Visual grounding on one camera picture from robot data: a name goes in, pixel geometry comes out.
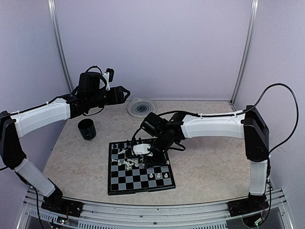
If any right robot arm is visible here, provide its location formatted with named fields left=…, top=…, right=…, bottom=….
left=132, top=105, right=270, bottom=212

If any black plastic cup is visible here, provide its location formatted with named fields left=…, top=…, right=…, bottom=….
left=78, top=118, right=96, bottom=140

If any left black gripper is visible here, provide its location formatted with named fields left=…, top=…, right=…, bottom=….
left=87, top=85, right=130, bottom=108

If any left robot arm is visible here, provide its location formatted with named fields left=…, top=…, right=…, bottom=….
left=0, top=86, right=131, bottom=212

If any aluminium frame post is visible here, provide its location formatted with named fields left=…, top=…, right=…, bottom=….
left=48, top=0, right=74, bottom=92
left=229, top=0, right=259, bottom=110

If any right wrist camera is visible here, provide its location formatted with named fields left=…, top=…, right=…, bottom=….
left=132, top=144, right=151, bottom=156

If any right aluminium frame post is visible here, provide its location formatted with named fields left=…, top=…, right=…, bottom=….
left=229, top=0, right=259, bottom=110

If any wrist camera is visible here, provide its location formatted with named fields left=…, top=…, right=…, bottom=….
left=101, top=68, right=114, bottom=91
left=132, top=144, right=151, bottom=156

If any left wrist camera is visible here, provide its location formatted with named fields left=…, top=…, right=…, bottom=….
left=101, top=68, right=114, bottom=91

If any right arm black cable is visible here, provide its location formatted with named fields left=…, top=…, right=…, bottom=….
left=235, top=83, right=299, bottom=153

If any front aluminium rail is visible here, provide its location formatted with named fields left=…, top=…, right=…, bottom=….
left=15, top=188, right=296, bottom=229

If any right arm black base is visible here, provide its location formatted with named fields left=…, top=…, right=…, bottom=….
left=227, top=193, right=269, bottom=217

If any left aluminium frame post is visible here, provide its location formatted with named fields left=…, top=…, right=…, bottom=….
left=48, top=0, right=74, bottom=92

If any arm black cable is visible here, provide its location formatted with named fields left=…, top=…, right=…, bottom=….
left=235, top=83, right=299, bottom=153
left=84, top=65, right=103, bottom=77

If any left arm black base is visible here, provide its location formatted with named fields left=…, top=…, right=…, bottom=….
left=41, top=190, right=83, bottom=218

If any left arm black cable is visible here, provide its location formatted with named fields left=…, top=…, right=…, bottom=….
left=84, top=65, right=103, bottom=77

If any black white chess board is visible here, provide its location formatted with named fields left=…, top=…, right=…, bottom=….
left=108, top=141, right=176, bottom=196

